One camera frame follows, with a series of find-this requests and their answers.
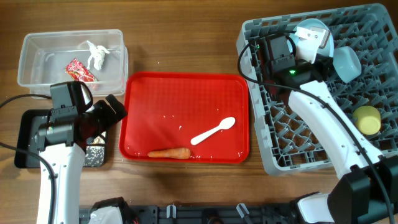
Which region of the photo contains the grey dishwasher rack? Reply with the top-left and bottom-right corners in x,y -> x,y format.
236,4 -> 397,175

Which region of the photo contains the clear plastic bin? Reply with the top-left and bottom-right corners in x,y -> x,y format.
17,29 -> 128,96

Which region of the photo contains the light blue plate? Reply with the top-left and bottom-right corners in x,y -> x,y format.
289,19 -> 334,57

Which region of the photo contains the light blue bowl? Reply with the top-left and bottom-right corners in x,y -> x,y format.
333,46 -> 362,83

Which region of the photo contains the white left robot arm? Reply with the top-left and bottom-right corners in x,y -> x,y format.
35,81 -> 127,223

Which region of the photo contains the yellow plastic cup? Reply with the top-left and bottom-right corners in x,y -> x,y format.
353,106 -> 381,135

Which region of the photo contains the black tray bin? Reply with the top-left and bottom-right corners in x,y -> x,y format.
14,110 -> 92,169

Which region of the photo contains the orange carrot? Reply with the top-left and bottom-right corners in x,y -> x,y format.
147,147 -> 191,159

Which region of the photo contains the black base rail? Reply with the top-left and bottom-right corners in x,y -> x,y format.
79,203 -> 299,224

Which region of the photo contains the red plastic tray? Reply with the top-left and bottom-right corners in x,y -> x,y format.
119,72 -> 250,164

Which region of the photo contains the spilled white rice pile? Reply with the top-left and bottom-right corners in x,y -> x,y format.
83,132 -> 108,167

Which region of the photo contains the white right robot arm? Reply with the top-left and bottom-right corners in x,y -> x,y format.
254,31 -> 397,223

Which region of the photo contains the white tissue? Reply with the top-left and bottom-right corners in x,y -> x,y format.
86,40 -> 109,70

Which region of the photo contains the white plastic spoon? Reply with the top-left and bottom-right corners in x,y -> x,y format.
190,117 -> 236,146

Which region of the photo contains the red snack wrapper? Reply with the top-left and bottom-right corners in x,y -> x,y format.
65,58 -> 98,83

